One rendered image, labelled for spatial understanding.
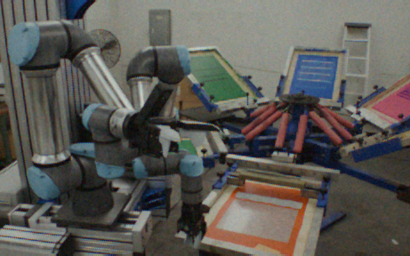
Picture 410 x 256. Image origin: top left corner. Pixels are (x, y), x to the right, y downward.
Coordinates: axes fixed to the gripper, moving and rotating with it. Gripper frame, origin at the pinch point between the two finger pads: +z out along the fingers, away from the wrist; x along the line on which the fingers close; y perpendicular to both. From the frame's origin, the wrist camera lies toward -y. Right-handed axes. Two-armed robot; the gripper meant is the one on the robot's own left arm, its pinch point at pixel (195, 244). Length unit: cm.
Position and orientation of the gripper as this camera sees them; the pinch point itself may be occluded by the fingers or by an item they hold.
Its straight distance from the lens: 141.7
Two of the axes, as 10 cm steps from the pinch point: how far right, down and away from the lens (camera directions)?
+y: -3.8, 2.9, -8.8
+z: 0.0, 9.5, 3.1
